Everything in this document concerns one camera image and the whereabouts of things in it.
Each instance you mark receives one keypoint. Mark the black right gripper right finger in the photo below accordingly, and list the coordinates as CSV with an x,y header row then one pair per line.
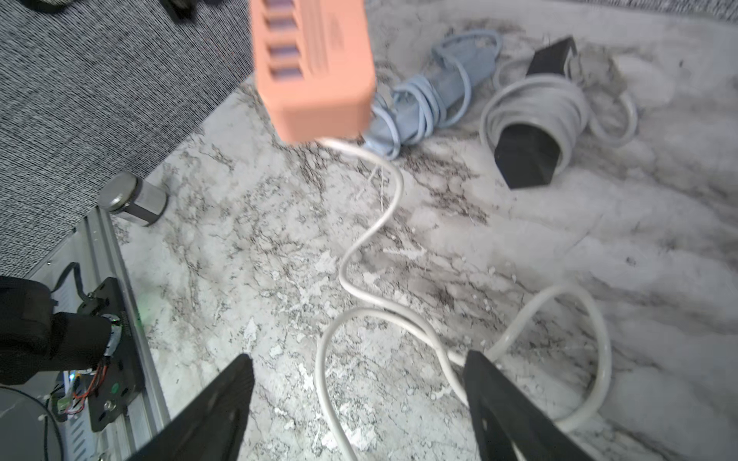
x,y
507,425

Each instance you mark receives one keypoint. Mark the silver cylinder on table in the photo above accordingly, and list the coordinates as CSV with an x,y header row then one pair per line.
x,y
132,198

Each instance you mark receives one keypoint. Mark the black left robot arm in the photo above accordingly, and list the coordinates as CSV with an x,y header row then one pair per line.
x,y
36,339

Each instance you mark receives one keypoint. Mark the aluminium front rail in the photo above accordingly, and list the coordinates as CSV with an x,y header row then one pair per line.
x,y
34,420

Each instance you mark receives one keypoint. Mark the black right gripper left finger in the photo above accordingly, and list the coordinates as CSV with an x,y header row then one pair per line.
x,y
212,426

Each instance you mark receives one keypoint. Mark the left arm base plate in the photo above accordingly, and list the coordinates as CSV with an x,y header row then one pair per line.
x,y
119,378

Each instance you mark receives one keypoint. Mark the pink power strip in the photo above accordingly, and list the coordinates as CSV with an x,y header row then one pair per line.
x,y
314,67

